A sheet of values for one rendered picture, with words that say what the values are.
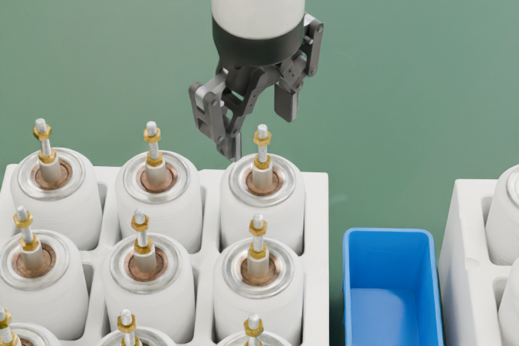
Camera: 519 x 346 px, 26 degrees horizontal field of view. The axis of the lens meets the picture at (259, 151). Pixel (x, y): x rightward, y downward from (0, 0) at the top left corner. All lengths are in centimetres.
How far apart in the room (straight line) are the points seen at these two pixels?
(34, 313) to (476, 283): 48
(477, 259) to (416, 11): 65
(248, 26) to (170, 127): 79
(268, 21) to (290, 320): 43
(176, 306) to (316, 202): 24
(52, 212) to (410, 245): 45
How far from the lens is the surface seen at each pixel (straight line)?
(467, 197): 135
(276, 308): 116
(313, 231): 130
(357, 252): 141
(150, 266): 118
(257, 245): 114
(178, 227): 126
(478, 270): 129
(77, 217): 128
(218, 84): 92
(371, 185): 158
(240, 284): 117
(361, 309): 145
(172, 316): 120
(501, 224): 128
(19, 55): 179
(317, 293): 125
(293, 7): 88
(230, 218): 125
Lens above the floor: 122
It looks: 49 degrees down
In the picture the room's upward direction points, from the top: straight up
